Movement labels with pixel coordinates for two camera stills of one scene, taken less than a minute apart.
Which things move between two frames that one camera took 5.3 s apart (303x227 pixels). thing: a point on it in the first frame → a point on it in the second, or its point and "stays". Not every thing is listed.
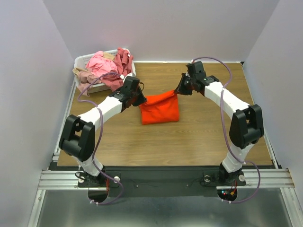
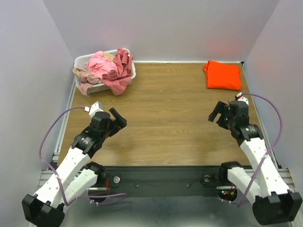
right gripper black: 182,85 → 224,116
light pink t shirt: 99,65 stays
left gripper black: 142,99 → 121,121
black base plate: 159,181 stays
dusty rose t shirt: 123,59 stays
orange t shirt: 160,108 → 222,76
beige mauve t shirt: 84,78 stays
